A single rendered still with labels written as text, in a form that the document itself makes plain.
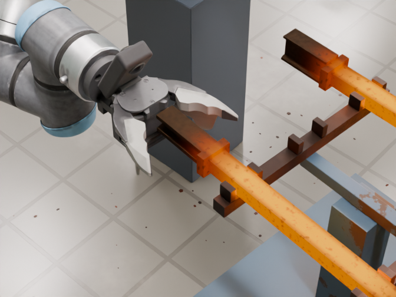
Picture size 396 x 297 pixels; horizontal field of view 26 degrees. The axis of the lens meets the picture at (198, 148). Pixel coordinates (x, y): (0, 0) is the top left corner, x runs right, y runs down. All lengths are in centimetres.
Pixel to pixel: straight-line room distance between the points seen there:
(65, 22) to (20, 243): 112
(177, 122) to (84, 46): 19
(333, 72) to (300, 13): 175
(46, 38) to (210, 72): 95
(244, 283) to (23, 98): 45
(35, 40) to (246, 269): 46
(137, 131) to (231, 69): 113
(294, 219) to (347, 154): 147
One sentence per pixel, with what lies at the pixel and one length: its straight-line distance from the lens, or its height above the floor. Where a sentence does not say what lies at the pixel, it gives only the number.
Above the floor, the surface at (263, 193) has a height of 100.
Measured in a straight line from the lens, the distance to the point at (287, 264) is 131.
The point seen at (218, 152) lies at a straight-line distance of 108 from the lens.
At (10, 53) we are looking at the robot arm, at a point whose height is 90.
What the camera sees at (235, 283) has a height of 73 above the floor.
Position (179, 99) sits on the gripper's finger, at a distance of 115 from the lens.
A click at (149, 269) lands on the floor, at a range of 220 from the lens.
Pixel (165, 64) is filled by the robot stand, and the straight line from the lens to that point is 214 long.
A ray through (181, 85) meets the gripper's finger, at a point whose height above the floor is 100.
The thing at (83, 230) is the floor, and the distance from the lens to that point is 229.
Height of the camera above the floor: 179
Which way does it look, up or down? 47 degrees down
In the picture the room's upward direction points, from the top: straight up
